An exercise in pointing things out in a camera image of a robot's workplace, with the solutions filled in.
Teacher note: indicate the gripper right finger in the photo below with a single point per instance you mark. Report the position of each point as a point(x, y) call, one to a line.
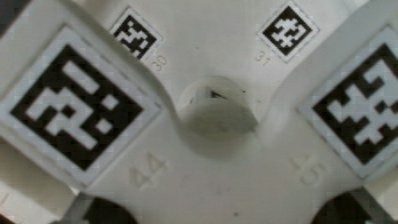
point(352, 208)

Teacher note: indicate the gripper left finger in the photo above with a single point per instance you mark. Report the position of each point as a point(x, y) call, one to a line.
point(94, 211)

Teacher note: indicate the white cross-shaped table base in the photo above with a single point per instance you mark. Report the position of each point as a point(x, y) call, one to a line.
point(90, 124)

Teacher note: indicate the white cylindrical table leg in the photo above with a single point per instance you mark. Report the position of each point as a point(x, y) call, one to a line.
point(217, 118)

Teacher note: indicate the white round table top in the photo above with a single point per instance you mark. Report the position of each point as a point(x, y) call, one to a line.
point(240, 39)

